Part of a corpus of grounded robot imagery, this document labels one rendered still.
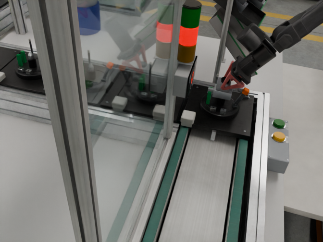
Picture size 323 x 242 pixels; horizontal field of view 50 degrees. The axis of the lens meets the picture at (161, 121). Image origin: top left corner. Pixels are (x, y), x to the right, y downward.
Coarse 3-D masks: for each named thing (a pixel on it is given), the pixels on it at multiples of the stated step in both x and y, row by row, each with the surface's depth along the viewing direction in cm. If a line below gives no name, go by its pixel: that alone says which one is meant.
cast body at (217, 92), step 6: (222, 78) 118; (216, 84) 122; (228, 84) 117; (210, 90) 122; (216, 90) 119; (222, 90) 119; (228, 90) 118; (216, 96) 121; (222, 96) 120; (228, 96) 119
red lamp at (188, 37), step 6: (180, 30) 88; (186, 30) 87; (192, 30) 87; (198, 30) 89; (180, 36) 89; (186, 36) 88; (192, 36) 88; (180, 42) 90; (186, 42) 89; (192, 42) 89
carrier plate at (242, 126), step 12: (192, 96) 131; (252, 96) 133; (192, 108) 125; (240, 108) 127; (252, 108) 127; (204, 120) 121; (216, 120) 121; (228, 120) 121; (240, 120) 122; (216, 132) 118; (228, 132) 117; (240, 132) 117
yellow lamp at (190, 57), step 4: (180, 44) 91; (196, 44) 92; (180, 48) 91; (184, 48) 90; (188, 48) 90; (192, 48) 91; (180, 52) 92; (184, 52) 91; (188, 52) 91; (192, 52) 92; (180, 56) 92; (184, 56) 92; (188, 56) 92; (192, 56) 93; (180, 60) 93; (184, 60) 93; (188, 60) 93; (192, 60) 94
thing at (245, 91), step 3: (237, 90) 119; (240, 90) 119; (243, 90) 118; (246, 90) 118; (243, 93) 119; (246, 93) 118; (240, 96) 120; (243, 96) 120; (237, 99) 121; (240, 99) 121; (234, 102) 123; (237, 102) 122
